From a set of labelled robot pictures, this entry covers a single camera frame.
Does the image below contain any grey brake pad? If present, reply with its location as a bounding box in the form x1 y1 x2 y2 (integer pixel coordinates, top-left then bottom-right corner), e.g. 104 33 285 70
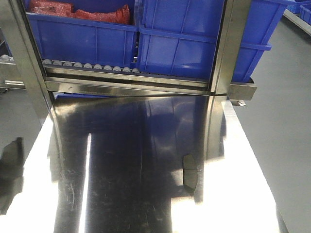
182 154 198 195

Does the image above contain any blue plastic bin right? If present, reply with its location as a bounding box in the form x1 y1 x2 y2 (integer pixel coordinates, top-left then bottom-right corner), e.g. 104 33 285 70
138 0 291 83

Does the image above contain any blue plastic bin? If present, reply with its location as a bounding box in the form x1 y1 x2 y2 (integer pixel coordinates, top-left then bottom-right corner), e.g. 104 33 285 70
23 0 138 67
138 0 291 83

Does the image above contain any blue plastic bin left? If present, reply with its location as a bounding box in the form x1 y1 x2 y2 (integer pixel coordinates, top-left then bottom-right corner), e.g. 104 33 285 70
23 0 138 67

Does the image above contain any red mesh bag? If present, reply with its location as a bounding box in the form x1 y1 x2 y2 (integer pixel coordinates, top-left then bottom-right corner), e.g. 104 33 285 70
28 0 131 25

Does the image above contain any blue bins far right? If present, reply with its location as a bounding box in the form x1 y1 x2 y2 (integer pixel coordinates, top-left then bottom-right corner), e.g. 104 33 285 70
287 0 311 25

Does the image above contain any stainless steel rack frame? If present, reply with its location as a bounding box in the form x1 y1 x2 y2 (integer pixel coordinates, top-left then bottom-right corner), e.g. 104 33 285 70
0 0 256 119

